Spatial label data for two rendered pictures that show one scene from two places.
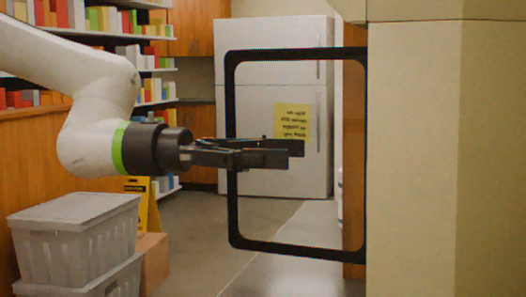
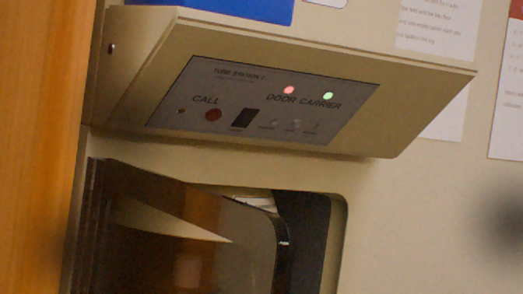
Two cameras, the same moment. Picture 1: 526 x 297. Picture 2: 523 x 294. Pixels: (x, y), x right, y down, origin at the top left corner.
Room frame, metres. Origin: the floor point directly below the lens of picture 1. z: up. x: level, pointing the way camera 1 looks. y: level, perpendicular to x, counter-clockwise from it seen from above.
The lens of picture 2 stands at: (1.61, 0.41, 1.45)
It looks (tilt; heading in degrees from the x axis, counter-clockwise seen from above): 3 degrees down; 218
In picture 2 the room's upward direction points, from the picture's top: 8 degrees clockwise
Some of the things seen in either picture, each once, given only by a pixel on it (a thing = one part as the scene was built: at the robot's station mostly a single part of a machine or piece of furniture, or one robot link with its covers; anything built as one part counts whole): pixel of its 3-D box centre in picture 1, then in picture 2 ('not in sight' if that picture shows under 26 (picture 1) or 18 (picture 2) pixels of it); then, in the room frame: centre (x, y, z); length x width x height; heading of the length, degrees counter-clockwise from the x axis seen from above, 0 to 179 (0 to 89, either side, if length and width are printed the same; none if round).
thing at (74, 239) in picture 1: (80, 236); not in sight; (2.96, 0.97, 0.49); 0.60 x 0.42 x 0.33; 164
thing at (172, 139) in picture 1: (192, 150); not in sight; (0.96, 0.13, 1.22); 0.09 x 0.08 x 0.07; 75
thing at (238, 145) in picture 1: (234, 148); not in sight; (0.98, 0.06, 1.22); 0.11 x 0.01 x 0.04; 108
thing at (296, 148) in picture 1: (284, 148); not in sight; (0.98, -0.03, 1.22); 0.07 x 0.01 x 0.03; 75
